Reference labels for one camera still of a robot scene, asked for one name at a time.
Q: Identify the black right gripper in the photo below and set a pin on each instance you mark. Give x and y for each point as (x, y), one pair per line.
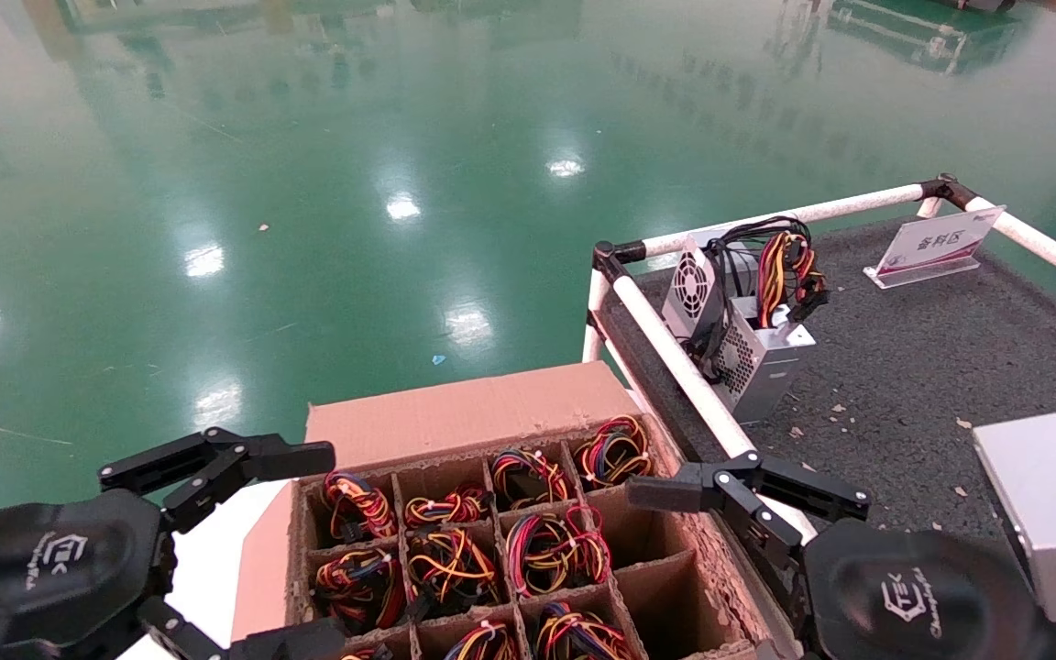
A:
(913, 596)

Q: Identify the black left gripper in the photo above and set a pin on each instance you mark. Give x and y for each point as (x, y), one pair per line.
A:
(42, 568)

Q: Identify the brown cardboard box with dividers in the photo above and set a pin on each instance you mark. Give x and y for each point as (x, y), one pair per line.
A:
(464, 408)

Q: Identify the clear acrylic sign holder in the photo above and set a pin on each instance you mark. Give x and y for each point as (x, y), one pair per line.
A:
(936, 243)

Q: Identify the white pipe cart frame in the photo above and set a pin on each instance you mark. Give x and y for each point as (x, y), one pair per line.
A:
(665, 339)

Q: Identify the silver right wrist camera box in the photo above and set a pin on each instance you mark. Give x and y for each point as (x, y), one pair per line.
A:
(1046, 504)

